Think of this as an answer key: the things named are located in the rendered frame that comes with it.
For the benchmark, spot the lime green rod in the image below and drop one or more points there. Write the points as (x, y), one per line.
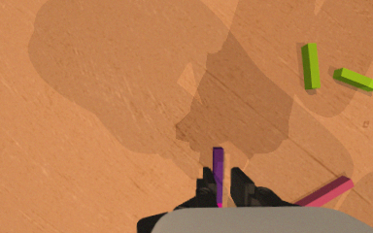
(355, 79)
(310, 66)

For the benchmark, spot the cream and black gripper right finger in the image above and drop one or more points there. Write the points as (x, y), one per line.
(245, 193)

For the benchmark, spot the purple rod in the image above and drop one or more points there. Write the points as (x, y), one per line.
(218, 170)

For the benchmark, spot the pink rod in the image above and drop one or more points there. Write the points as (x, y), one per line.
(327, 192)

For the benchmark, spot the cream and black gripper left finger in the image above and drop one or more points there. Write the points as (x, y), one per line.
(205, 197)

